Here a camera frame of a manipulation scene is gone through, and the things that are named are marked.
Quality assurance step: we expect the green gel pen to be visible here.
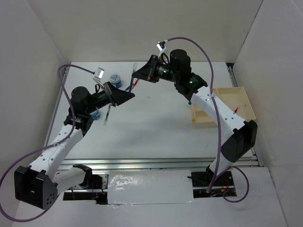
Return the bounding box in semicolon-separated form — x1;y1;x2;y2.
103;105;112;126

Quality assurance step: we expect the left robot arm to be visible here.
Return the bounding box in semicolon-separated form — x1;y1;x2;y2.
14;82;135;210

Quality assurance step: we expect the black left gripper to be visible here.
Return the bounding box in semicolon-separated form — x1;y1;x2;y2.
86;81;135;114

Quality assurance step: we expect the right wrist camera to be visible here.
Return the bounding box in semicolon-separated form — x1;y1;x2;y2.
156;40;167;52

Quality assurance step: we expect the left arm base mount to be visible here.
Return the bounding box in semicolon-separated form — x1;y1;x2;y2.
63;164;109;205

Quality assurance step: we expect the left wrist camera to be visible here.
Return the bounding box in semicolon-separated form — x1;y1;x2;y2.
94;67;105;79

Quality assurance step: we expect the cream compartment tray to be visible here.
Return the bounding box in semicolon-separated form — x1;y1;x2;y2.
190;86;257;129

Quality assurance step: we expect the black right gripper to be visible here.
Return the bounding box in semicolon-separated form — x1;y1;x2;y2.
132;54;179;83

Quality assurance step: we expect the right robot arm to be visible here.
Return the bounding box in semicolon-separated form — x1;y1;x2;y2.
132;49;258;185

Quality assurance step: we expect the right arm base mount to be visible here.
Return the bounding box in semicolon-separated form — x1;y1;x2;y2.
188;171;236;198

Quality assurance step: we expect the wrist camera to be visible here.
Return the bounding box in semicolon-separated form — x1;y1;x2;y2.
94;67;105;79
156;40;167;52

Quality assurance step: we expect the purple gel pen clear cap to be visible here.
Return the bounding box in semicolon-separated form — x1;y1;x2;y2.
128;62;137;93

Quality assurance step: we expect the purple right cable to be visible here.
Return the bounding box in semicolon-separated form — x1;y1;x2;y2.
165;37;249;203

